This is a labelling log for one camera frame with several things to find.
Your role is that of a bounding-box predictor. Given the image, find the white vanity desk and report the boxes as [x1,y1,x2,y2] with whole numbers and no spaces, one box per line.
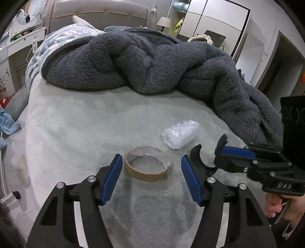
[0,23,47,96]

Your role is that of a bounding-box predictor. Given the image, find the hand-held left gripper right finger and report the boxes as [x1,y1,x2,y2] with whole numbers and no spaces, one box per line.
[181,155,277,248]

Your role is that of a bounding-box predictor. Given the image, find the clear plastic bag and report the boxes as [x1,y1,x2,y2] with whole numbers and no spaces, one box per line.
[161,120,201,150]

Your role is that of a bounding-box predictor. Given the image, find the dark door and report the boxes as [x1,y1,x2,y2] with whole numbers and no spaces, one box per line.
[260,31,305,96]

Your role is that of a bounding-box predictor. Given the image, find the dark grey fluffy blanket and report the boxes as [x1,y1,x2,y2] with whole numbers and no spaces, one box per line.
[41,27,285,148]

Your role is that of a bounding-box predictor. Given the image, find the teal bags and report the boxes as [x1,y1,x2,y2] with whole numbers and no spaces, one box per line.
[173,2,190,12]

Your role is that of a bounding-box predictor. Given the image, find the teal pillow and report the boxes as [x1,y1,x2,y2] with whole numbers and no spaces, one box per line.
[104,26,134,32]

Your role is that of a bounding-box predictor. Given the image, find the person's right hand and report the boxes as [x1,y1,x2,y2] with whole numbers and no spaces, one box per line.
[265,193,305,226]

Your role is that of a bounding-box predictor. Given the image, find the green cream cat bed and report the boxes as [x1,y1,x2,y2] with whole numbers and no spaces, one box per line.
[187,34,215,46]

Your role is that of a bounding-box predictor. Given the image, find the light blue towel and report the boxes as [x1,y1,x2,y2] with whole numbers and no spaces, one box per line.
[0,105,22,149]

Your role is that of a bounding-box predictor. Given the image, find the brown cardboard tape ring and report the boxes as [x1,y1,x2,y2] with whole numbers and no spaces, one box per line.
[123,146,172,182]

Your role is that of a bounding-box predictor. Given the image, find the round mirror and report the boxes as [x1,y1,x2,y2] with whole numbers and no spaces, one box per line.
[16,9,41,25]

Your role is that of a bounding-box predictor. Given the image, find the bedside table lamp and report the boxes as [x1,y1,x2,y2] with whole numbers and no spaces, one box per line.
[156,17,172,32]

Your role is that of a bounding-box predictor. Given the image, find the white wardrobe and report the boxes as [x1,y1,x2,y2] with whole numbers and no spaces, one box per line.
[164,0,252,60]

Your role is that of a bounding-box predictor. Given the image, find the bed with grey headboard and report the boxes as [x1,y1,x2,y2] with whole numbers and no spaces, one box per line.
[24,0,286,248]

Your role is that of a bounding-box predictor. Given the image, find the yellow-green garment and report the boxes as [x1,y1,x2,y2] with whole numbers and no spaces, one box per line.
[172,19,184,37]

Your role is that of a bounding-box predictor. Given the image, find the cream pillow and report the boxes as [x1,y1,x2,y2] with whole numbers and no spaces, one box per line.
[72,15,90,24]

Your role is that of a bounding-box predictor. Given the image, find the white clothes rack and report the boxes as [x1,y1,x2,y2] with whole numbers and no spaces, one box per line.
[0,134,21,203]

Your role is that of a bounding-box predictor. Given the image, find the blue patterned duvet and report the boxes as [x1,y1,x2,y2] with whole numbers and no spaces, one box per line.
[25,23,103,91]

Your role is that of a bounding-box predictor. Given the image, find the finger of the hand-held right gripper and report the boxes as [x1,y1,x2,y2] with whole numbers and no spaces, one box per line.
[190,145,253,176]
[214,134,256,160]

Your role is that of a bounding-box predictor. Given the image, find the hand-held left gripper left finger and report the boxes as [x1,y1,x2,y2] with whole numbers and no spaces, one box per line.
[27,153,124,248]

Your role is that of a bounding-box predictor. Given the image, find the dark office chair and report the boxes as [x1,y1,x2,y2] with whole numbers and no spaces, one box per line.
[204,30,227,47]

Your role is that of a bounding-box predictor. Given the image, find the grey floor cushion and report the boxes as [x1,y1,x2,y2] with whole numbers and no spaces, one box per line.
[5,85,29,120]

